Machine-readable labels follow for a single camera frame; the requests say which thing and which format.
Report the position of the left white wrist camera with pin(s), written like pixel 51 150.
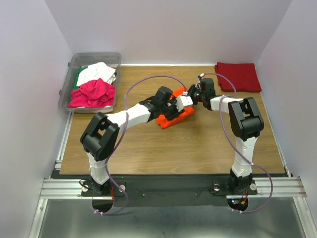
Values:
pixel 183 102

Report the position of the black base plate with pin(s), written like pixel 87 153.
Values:
pixel 112 203

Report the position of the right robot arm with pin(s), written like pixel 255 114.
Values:
pixel 246 124

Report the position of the clear plastic bin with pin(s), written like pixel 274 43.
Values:
pixel 79 62

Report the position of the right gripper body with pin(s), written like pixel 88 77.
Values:
pixel 196 94

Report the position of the orange t shirt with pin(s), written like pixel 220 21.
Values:
pixel 164 123

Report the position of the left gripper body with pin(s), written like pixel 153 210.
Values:
pixel 170 110

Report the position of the aluminium frame rail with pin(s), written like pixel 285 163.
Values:
pixel 168 186

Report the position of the white t shirt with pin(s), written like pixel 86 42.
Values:
pixel 96 71

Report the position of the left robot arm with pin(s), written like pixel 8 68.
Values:
pixel 100 137

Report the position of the folded dark red t shirt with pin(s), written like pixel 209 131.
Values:
pixel 242 75

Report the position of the pink t shirt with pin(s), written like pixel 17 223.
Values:
pixel 93 94

